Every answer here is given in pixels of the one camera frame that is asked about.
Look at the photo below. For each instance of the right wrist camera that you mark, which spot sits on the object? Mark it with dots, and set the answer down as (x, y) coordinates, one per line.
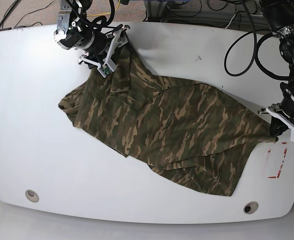
(107, 68)

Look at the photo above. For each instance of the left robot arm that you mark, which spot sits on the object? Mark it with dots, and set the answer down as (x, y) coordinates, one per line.
(279, 15)

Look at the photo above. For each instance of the right table cable grommet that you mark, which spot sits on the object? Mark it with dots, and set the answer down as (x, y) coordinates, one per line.
(250, 207)

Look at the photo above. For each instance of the red tape marking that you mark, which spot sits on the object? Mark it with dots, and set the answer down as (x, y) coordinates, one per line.
(275, 160)

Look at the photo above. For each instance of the table cable grommet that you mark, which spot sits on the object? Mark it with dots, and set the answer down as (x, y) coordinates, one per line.
(32, 196)
(250, 207)

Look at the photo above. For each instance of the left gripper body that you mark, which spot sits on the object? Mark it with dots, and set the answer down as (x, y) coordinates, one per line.
(283, 111)

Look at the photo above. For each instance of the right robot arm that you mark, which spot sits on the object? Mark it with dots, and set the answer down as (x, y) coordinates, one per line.
(74, 27)

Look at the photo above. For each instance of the grey metal stand base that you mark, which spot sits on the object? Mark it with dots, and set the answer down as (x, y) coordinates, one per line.
(158, 11)

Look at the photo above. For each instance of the left table cable grommet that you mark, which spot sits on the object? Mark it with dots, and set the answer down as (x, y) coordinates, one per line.
(32, 196)

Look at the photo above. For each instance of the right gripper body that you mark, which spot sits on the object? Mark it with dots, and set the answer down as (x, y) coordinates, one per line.
(101, 46)

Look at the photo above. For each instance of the camouflage t-shirt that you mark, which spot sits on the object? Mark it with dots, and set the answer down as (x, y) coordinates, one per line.
(188, 132)

